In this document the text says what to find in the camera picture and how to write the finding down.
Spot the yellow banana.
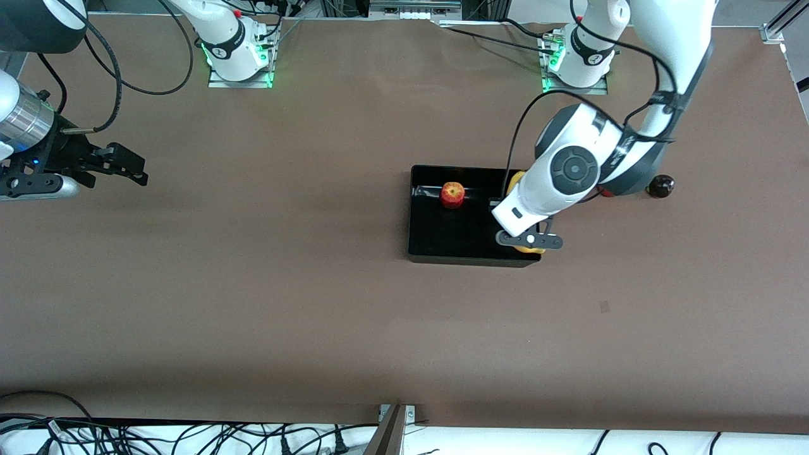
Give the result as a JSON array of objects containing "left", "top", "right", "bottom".
[{"left": 506, "top": 171, "right": 545, "bottom": 255}]

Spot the black plastic box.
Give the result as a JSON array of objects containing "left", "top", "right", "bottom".
[{"left": 408, "top": 165, "right": 542, "bottom": 268}]

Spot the silver connector panel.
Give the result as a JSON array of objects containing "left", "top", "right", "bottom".
[{"left": 370, "top": 0, "right": 462, "bottom": 20}]

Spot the aluminium corner profile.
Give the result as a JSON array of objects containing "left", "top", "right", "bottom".
[{"left": 762, "top": 0, "right": 809, "bottom": 45}]

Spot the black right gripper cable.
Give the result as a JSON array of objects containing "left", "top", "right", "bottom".
[{"left": 38, "top": 13, "right": 122, "bottom": 133}]

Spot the long looping black arm cable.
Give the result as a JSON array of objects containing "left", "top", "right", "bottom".
[{"left": 82, "top": 0, "right": 194, "bottom": 95}]

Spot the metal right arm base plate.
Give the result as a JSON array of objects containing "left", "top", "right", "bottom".
[{"left": 209, "top": 28, "right": 274, "bottom": 88}]

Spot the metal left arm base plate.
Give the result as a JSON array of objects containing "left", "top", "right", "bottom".
[{"left": 540, "top": 35, "right": 609, "bottom": 95}]

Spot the long black table cable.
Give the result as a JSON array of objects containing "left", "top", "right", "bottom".
[{"left": 444, "top": 27, "right": 558, "bottom": 55}]

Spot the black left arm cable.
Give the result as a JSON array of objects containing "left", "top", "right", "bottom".
[{"left": 506, "top": 0, "right": 680, "bottom": 197}]

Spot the short black table cable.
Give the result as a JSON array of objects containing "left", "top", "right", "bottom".
[{"left": 502, "top": 18, "right": 547, "bottom": 37}]

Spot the arched black floor cable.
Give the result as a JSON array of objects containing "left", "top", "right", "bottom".
[{"left": 0, "top": 391, "right": 94, "bottom": 421}]

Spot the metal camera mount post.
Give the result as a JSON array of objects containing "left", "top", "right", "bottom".
[{"left": 363, "top": 404, "right": 416, "bottom": 455}]

